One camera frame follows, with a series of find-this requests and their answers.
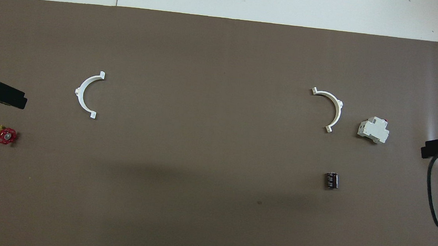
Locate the white half pipe clamp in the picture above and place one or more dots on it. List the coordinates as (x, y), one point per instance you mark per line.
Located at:
(336, 105)
(81, 89)

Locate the red handwheel brass valve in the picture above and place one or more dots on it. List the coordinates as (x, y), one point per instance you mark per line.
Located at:
(6, 135)

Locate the white circuit breaker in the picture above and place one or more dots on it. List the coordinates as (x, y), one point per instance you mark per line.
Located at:
(373, 130)

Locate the small black terminal block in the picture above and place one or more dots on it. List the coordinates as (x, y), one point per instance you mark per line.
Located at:
(331, 181)

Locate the brown table mat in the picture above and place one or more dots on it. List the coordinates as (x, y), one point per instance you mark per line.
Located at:
(209, 146)

